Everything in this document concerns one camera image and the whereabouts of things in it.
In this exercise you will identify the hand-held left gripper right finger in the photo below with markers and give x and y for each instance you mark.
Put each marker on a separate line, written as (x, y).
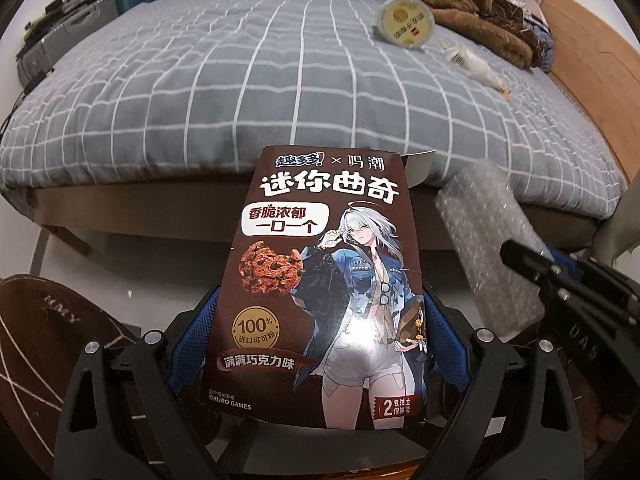
(442, 332)

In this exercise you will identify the wooden headboard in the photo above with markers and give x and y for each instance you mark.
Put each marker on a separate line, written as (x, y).
(600, 60)

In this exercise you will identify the grey suitcase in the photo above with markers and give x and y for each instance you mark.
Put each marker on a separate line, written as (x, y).
(70, 35)

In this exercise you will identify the yellow lidded plastic container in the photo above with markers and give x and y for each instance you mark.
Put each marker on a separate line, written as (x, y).
(404, 21)

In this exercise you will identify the bed with grey checked sheet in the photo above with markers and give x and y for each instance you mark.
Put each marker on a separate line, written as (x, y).
(200, 85)

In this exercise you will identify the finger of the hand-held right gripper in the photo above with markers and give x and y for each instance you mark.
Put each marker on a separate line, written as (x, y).
(567, 261)
(530, 257)

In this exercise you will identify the brown cookie box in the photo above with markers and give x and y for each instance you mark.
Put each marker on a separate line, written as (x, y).
(300, 260)

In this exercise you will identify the bubble wrap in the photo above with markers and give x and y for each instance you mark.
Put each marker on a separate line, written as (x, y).
(490, 240)

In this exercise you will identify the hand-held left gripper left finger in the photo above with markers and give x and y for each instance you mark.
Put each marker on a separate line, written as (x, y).
(192, 320)

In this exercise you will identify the dark clutter pile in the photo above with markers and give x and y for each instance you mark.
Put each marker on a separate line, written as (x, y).
(65, 0)

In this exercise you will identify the white pouch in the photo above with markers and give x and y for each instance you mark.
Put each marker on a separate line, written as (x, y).
(470, 62)

